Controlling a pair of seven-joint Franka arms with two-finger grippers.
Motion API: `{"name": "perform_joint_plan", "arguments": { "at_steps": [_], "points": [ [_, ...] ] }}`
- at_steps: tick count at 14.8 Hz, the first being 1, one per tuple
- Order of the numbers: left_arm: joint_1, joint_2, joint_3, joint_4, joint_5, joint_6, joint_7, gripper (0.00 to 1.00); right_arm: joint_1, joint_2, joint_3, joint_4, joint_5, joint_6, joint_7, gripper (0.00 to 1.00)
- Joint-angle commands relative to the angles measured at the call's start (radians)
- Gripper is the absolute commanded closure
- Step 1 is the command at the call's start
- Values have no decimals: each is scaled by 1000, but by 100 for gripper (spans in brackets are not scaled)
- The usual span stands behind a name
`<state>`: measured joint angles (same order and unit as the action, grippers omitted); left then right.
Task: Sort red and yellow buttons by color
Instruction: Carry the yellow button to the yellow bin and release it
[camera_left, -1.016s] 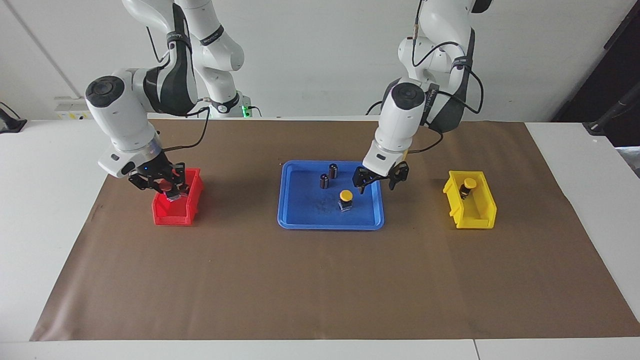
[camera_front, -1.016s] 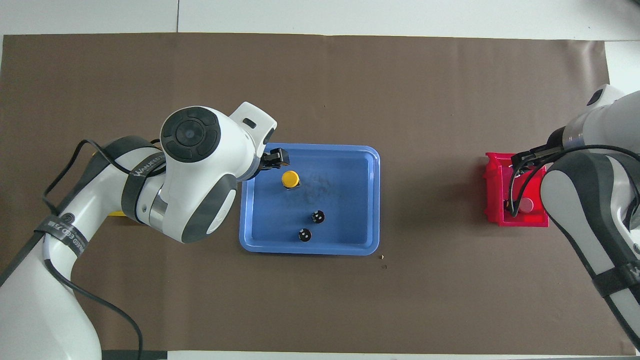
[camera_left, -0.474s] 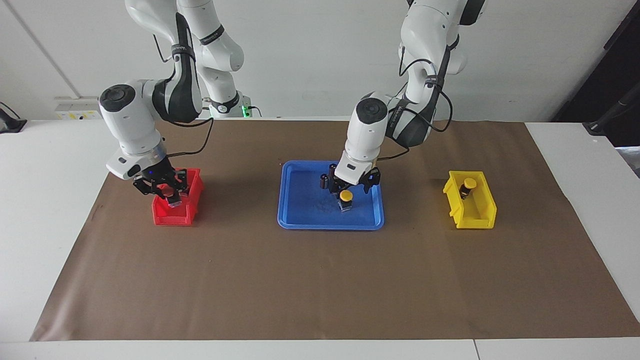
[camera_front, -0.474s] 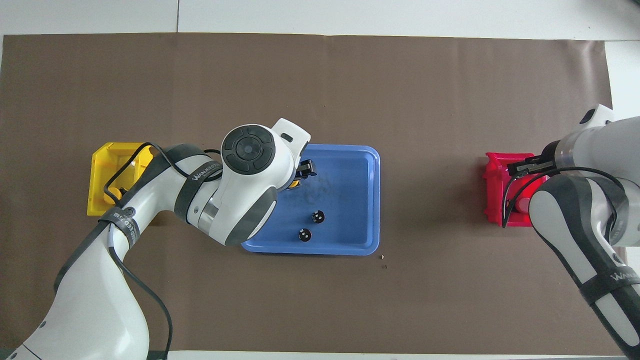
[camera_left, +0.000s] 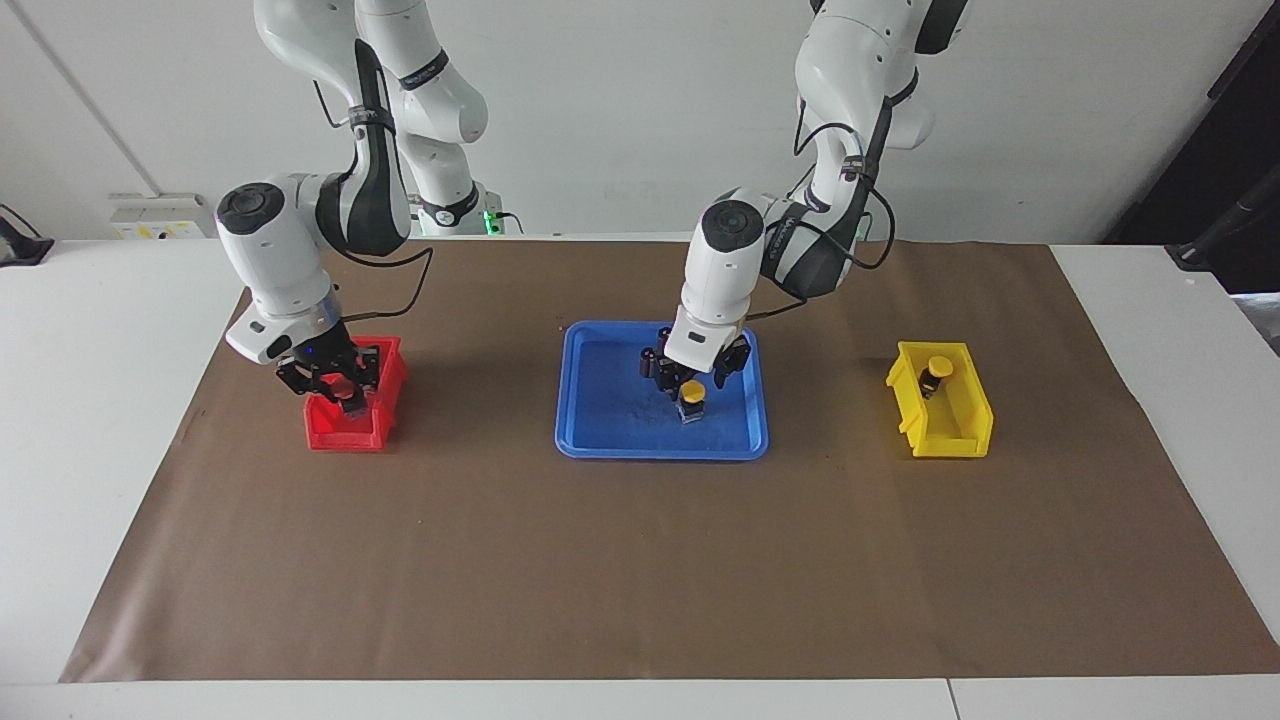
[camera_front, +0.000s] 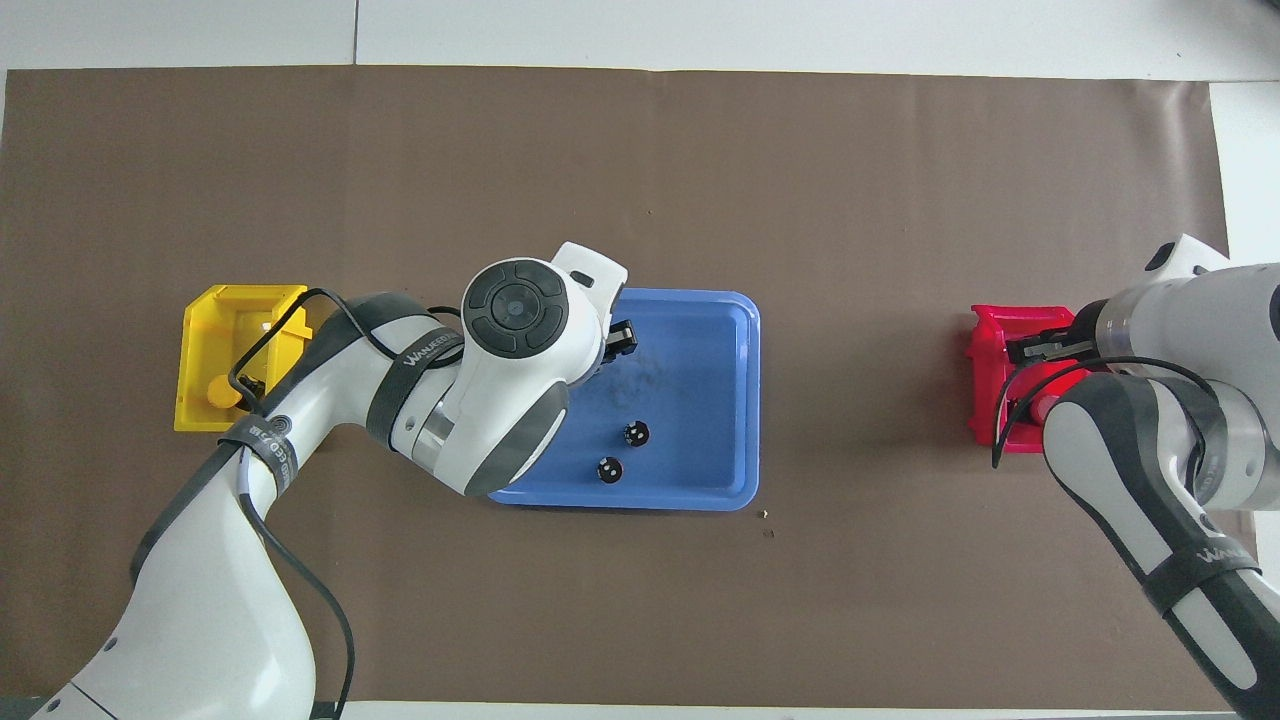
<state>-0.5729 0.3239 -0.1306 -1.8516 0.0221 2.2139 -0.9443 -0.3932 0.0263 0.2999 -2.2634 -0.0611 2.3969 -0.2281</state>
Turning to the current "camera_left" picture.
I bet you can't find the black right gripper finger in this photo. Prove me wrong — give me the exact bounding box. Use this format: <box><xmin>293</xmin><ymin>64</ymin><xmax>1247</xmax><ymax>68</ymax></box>
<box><xmin>349</xmin><ymin>344</ymin><xmax>384</xmax><ymax>414</ymax></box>
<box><xmin>276</xmin><ymin>359</ymin><xmax>332</xmax><ymax>402</ymax></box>

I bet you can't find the red plastic bin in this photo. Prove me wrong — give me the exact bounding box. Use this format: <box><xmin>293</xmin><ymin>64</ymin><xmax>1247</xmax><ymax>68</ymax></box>
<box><xmin>304</xmin><ymin>334</ymin><xmax>409</xmax><ymax>453</ymax></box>

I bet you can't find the blue plastic tray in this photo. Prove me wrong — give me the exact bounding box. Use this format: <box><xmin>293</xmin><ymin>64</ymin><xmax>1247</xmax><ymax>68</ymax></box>
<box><xmin>555</xmin><ymin>320</ymin><xmax>770</xmax><ymax>461</ymax></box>

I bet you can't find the brown paper table mat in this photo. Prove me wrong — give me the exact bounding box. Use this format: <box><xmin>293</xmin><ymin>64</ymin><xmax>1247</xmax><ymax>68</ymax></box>
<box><xmin>58</xmin><ymin>237</ymin><xmax>1280</xmax><ymax>684</ymax></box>

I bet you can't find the yellow plastic bin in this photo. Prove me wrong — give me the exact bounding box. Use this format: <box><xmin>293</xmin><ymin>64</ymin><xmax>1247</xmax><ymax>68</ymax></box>
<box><xmin>886</xmin><ymin>341</ymin><xmax>995</xmax><ymax>460</ymax></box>

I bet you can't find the black clamp device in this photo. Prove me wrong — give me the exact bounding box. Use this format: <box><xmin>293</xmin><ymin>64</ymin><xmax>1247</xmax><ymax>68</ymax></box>
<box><xmin>0</xmin><ymin>205</ymin><xmax>54</xmax><ymax>268</ymax></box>

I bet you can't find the black stand pole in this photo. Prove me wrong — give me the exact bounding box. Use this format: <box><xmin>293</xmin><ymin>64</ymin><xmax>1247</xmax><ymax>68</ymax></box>
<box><xmin>1165</xmin><ymin>170</ymin><xmax>1280</xmax><ymax>272</ymax></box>

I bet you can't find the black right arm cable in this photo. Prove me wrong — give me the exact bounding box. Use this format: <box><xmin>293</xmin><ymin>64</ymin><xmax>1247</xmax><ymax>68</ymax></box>
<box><xmin>312</xmin><ymin>80</ymin><xmax>436</xmax><ymax>323</ymax></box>

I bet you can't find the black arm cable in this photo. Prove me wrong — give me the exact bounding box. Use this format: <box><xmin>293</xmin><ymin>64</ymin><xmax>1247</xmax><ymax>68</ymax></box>
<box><xmin>312</xmin><ymin>80</ymin><xmax>436</xmax><ymax>323</ymax></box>
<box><xmin>745</xmin><ymin>120</ymin><xmax>898</xmax><ymax>323</ymax></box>

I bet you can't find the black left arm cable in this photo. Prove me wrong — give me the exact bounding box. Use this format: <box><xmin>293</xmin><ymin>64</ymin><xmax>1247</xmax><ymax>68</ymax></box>
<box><xmin>745</xmin><ymin>120</ymin><xmax>898</xmax><ymax>323</ymax></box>

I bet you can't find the white wall power strip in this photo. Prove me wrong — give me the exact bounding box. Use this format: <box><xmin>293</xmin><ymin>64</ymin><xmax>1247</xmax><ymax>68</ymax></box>
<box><xmin>108</xmin><ymin>192</ymin><xmax>218</xmax><ymax>242</ymax></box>

